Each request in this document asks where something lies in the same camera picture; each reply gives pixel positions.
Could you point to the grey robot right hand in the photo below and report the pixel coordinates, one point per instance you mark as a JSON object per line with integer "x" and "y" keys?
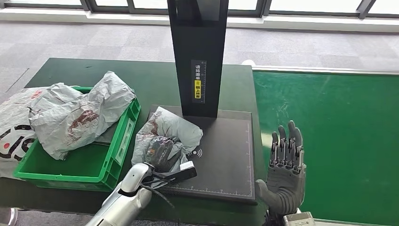
{"x": 286, "y": 187}

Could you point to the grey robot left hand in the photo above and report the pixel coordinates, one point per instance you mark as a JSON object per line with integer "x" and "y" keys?
{"x": 163, "y": 154}

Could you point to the grey poly mailer parcel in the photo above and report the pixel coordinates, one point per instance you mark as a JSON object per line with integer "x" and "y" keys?
{"x": 103, "y": 103}
{"x": 50, "y": 93}
{"x": 174, "y": 128}

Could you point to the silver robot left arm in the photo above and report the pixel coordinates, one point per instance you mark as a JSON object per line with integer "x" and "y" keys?
{"x": 124, "y": 202}

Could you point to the black inbound scanner machine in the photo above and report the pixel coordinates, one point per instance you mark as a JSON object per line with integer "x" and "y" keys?
{"x": 227, "y": 156}

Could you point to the green conveyor belt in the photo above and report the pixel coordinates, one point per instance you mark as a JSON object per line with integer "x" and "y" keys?
{"x": 327, "y": 103}

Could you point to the white round conveyor cap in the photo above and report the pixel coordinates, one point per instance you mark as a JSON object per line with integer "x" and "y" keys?
{"x": 248, "y": 62}

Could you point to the black yellow label sticker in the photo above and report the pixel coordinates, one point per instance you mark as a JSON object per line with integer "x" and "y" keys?
{"x": 198, "y": 81}

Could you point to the green plastic crate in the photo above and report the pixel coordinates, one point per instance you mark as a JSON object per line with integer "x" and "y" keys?
{"x": 78, "y": 168}

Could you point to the dark green table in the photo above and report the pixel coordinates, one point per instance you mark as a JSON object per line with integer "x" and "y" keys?
{"x": 93, "y": 73}

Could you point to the white window sill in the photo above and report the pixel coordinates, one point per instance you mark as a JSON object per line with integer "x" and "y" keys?
{"x": 93, "y": 17}

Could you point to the large white printed bag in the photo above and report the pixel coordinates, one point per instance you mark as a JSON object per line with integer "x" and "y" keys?
{"x": 12, "y": 124}

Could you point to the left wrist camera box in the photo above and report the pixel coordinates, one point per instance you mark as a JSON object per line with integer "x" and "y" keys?
{"x": 184, "y": 173}

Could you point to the silver conveyor side rail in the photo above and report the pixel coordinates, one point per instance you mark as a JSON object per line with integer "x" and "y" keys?
{"x": 311, "y": 70}
{"x": 343, "y": 223}

